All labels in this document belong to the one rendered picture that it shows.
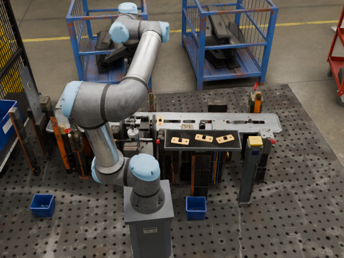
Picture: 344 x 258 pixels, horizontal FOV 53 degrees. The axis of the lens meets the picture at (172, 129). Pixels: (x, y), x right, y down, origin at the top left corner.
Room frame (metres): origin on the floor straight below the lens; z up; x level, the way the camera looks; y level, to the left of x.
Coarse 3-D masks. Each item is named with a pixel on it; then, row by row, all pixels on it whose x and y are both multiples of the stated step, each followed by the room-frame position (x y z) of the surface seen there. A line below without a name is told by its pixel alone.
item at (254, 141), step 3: (249, 138) 1.26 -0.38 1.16; (252, 138) 1.26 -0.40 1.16; (255, 138) 1.26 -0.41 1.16; (258, 138) 1.26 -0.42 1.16; (249, 141) 1.25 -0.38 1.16; (252, 141) 1.24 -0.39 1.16; (255, 141) 1.24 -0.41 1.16; (258, 141) 1.24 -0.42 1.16; (261, 141) 1.24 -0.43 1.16; (252, 144) 1.22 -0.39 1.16; (255, 144) 1.22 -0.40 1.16; (258, 144) 1.22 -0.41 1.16; (261, 144) 1.22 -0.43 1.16
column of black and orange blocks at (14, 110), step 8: (8, 112) 1.46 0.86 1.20; (16, 112) 1.47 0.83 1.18; (16, 120) 1.45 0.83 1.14; (16, 128) 1.46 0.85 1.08; (24, 136) 1.46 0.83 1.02; (24, 144) 1.46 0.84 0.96; (24, 152) 1.45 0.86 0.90; (32, 152) 1.48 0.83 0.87; (32, 160) 1.45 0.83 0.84; (32, 168) 1.46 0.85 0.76
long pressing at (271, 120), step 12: (60, 120) 1.62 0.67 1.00; (180, 120) 1.61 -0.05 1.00; (228, 120) 1.60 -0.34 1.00; (240, 120) 1.60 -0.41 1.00; (252, 120) 1.60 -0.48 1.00; (264, 120) 1.60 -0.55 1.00; (276, 120) 1.59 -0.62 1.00; (48, 132) 1.53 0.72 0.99; (84, 132) 1.52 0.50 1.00; (240, 132) 1.49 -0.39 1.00; (252, 132) 1.49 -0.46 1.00; (276, 132) 1.49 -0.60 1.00
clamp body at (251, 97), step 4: (256, 92) 1.80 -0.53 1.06; (260, 92) 1.80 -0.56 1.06; (252, 96) 1.76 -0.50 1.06; (248, 100) 1.80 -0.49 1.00; (252, 100) 1.72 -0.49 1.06; (248, 104) 1.79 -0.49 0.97; (252, 104) 1.71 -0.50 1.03; (248, 108) 1.77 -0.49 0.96; (252, 108) 1.71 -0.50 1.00; (260, 108) 1.71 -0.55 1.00; (248, 112) 1.75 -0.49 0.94; (252, 112) 1.71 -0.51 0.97; (260, 112) 1.71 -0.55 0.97
